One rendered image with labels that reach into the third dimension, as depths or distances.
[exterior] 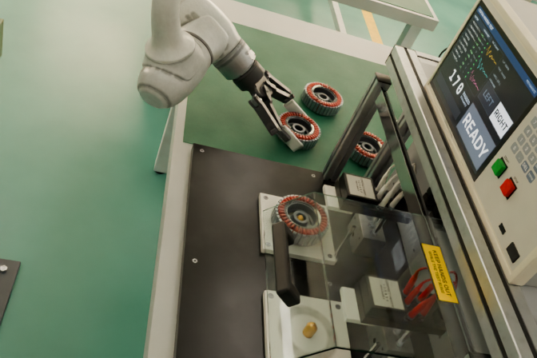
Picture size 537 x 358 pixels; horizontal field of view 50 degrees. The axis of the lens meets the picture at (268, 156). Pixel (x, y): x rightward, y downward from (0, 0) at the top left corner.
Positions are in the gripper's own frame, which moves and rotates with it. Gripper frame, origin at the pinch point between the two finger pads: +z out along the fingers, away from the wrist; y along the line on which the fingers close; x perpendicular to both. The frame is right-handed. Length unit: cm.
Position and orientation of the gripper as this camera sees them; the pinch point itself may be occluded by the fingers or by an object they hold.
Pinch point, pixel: (297, 129)
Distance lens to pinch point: 143.6
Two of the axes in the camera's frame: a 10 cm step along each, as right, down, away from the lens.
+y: 1.8, -5.9, 7.9
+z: 6.4, 6.8, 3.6
